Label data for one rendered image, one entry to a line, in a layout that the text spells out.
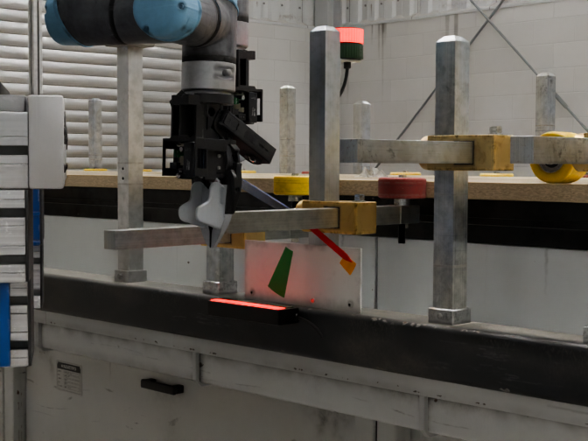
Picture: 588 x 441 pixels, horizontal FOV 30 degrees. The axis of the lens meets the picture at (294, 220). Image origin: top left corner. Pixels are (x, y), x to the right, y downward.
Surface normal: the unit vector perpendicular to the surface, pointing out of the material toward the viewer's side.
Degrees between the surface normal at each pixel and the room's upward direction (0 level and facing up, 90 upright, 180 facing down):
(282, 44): 90
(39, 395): 89
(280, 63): 90
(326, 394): 90
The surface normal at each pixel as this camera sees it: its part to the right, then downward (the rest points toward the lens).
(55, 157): 0.20, 0.05
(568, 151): 0.71, 0.04
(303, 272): -0.70, 0.04
